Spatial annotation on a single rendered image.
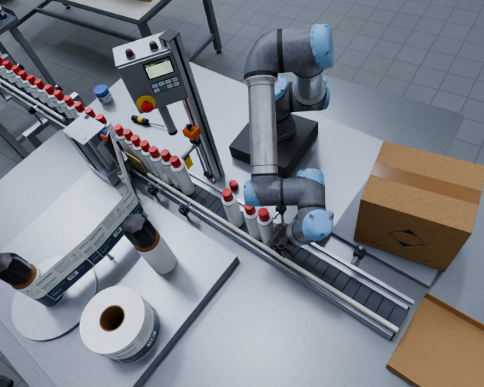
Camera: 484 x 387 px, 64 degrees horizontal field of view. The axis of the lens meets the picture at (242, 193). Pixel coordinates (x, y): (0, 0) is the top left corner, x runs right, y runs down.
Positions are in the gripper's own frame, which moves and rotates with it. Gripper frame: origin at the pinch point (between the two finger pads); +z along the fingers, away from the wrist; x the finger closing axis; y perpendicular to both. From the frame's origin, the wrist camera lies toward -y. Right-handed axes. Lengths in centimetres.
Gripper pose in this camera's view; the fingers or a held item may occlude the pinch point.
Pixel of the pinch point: (278, 238)
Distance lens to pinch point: 133.9
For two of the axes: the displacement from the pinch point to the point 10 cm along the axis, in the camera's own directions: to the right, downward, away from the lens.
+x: 7.5, 6.6, 0.3
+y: -6.1, 7.1, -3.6
